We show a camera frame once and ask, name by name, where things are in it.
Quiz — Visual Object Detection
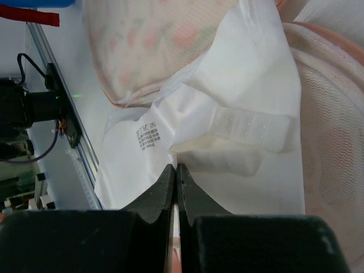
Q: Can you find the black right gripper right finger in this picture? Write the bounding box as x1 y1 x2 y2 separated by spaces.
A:
176 164 349 272

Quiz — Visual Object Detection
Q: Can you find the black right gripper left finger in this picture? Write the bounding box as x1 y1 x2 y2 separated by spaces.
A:
1 165 175 272

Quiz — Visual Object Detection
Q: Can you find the white bra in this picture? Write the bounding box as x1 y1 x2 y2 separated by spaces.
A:
94 1 305 214

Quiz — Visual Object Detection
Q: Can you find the pink mesh laundry bag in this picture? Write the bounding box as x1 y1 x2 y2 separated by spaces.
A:
84 1 363 272

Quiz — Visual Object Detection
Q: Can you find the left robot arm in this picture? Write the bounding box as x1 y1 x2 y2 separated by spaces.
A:
1 78 61 129

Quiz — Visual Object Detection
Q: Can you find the red bra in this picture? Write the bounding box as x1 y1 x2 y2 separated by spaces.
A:
0 5 60 27

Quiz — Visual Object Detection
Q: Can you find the blue plastic bin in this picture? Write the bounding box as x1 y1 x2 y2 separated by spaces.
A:
0 0 75 8

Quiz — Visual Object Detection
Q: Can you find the aluminium front rail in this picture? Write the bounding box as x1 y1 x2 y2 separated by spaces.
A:
28 23 102 210

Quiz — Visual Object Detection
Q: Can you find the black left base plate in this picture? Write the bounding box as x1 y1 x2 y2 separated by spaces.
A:
45 63 82 148

